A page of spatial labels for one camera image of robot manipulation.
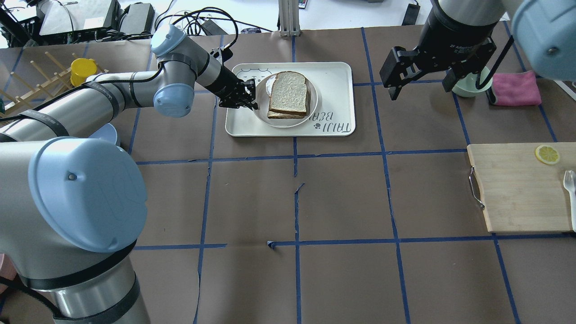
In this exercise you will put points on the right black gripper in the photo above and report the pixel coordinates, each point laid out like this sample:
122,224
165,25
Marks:
454,39

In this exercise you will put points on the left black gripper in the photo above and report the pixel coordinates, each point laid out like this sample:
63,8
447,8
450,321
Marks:
223,81

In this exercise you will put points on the white round plate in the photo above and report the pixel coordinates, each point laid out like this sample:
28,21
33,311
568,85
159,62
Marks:
263,100

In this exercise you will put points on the white bread slice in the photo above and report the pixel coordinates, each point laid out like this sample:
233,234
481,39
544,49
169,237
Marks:
289,94

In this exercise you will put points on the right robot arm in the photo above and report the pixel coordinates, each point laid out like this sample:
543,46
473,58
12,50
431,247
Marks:
543,29

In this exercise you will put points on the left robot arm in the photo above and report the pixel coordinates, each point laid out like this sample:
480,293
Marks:
73,206

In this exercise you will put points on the bread slice on plate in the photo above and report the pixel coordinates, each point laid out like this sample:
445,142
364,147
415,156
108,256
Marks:
283,115

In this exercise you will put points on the fried egg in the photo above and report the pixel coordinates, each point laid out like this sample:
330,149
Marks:
269,85

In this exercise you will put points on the green bowl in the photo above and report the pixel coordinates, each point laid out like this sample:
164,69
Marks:
467,88

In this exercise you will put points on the black power adapter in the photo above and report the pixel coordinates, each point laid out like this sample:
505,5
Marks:
411,14

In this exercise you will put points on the white bear tray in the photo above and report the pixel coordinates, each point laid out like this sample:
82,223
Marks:
335,117

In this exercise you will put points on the pink cloth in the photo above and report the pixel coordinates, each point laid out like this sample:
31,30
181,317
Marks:
514,89

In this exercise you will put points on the lemon slice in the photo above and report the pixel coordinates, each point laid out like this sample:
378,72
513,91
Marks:
547,154

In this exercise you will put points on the wooden cutting board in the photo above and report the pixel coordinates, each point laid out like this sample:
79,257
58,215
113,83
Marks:
517,192

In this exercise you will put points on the blue bowl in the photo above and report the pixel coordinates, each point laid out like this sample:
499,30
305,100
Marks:
107,133

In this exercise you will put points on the white plastic cutlery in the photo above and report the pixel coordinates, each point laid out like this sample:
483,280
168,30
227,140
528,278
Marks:
570,187

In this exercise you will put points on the yellow cup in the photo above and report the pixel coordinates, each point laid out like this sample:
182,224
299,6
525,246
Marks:
81,69

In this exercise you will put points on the wooden cup rack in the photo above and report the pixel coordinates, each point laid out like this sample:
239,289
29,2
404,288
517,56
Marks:
33,94

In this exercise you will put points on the black computer box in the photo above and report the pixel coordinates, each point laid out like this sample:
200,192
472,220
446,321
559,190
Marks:
78,16

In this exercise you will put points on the aluminium frame post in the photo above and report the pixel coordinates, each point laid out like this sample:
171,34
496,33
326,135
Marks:
289,18

